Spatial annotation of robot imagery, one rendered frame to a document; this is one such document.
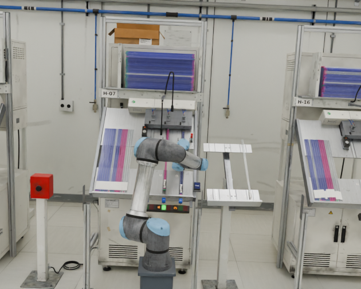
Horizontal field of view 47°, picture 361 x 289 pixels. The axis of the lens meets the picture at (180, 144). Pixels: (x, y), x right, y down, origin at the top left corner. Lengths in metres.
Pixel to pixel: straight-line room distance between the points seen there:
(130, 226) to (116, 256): 1.13
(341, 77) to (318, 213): 1.01
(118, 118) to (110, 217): 0.74
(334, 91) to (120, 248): 1.97
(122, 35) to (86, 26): 1.32
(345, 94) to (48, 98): 3.07
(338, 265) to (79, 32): 3.37
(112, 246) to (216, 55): 2.38
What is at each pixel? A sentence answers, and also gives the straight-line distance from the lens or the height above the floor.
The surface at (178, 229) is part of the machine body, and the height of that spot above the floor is 0.37.
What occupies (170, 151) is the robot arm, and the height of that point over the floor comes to 1.12.
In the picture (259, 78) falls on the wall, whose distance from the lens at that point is 4.64.
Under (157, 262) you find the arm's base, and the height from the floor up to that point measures 0.60.
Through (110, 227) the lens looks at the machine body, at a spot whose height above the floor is 0.37.
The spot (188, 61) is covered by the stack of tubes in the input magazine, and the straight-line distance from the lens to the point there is 3.05.
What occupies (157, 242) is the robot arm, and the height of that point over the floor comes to 0.70.
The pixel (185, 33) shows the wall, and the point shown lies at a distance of 4.58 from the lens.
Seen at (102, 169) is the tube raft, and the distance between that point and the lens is 2.84.
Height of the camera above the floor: 1.51
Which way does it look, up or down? 10 degrees down
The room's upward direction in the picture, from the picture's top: 3 degrees clockwise
